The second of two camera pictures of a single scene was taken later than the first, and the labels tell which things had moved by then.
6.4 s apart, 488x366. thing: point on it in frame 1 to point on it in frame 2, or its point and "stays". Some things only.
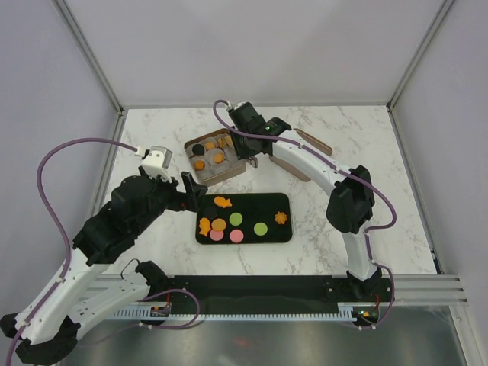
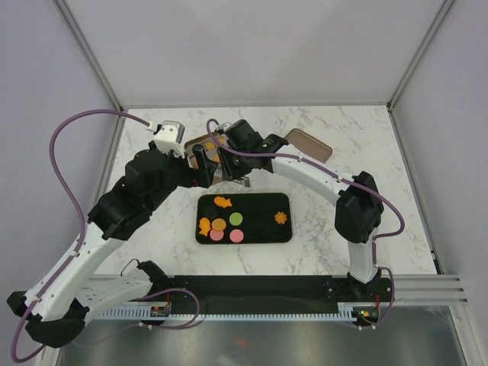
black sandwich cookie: [210, 212] stays
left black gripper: [189, 200] to [201, 177]
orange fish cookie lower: [205, 226] stays
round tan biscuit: [218, 224] stays
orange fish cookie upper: [220, 201] stays
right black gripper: [241, 153] to [228, 171]
